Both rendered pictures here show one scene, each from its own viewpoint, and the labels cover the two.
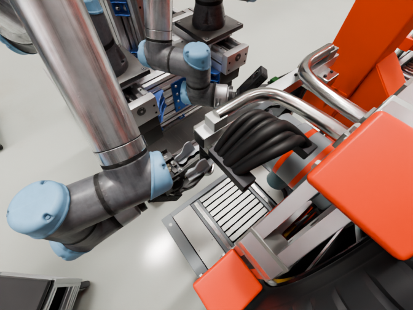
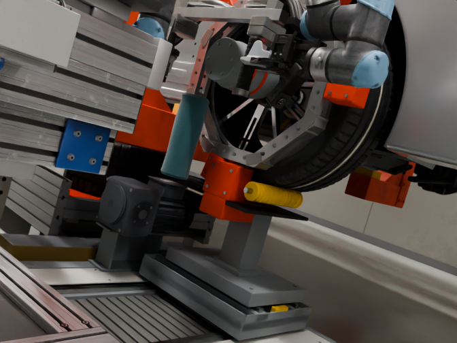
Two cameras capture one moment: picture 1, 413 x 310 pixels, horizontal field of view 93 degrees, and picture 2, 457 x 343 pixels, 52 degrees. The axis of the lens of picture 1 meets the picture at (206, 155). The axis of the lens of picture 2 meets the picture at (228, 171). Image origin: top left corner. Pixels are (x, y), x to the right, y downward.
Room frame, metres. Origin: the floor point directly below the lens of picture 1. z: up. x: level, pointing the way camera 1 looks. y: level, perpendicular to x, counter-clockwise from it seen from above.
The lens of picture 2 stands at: (0.45, 1.18, 0.62)
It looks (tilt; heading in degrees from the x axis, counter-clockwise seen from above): 3 degrees down; 260
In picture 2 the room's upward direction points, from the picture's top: 16 degrees clockwise
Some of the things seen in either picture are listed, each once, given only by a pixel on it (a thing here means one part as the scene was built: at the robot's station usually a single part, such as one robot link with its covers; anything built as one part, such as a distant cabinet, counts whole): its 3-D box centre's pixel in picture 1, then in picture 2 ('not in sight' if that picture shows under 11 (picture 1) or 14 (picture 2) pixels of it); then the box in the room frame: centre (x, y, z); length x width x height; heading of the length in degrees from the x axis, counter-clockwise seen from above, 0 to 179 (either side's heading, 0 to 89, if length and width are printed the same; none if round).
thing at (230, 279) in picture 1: (225, 285); (346, 90); (-0.01, -0.03, 0.85); 0.09 x 0.08 x 0.07; 128
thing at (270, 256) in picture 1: (328, 180); (257, 77); (0.18, -0.28, 0.85); 0.54 x 0.07 x 0.54; 128
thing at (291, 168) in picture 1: (303, 158); (243, 69); (0.24, -0.23, 0.85); 0.21 x 0.14 x 0.14; 38
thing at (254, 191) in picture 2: not in sight; (275, 195); (0.03, -0.25, 0.51); 0.29 x 0.06 x 0.06; 38
